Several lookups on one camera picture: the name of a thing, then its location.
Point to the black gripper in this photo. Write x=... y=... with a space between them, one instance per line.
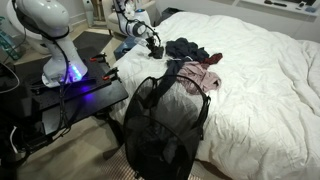
x=152 y=42

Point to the small black cloth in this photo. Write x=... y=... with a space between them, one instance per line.
x=158 y=54

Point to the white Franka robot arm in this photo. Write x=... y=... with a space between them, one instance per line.
x=56 y=63

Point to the navy blue crumpled cloth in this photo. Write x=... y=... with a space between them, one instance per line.
x=185 y=50

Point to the pink cloth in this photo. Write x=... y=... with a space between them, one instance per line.
x=200 y=76

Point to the maroon cloth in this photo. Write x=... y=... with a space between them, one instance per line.
x=213 y=58

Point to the black mesh laundry bag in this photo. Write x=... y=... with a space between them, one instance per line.
x=160 y=140

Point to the blue box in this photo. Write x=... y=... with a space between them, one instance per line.
x=125 y=46

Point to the long dark navy garment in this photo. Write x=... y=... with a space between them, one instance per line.
x=166 y=80

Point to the beige armchair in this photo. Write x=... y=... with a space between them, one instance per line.
x=111 y=20

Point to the dark floor mat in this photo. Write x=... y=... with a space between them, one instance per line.
x=91 y=40

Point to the white tower appliance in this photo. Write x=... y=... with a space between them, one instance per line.
x=88 y=11

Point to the black robot table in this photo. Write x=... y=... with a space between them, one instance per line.
x=86 y=96

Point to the white bed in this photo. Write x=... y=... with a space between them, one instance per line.
x=260 y=83

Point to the black remote control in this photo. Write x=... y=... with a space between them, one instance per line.
x=275 y=3

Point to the teal object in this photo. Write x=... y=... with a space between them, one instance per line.
x=7 y=43

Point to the small bluish sill object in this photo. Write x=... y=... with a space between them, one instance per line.
x=311 y=9

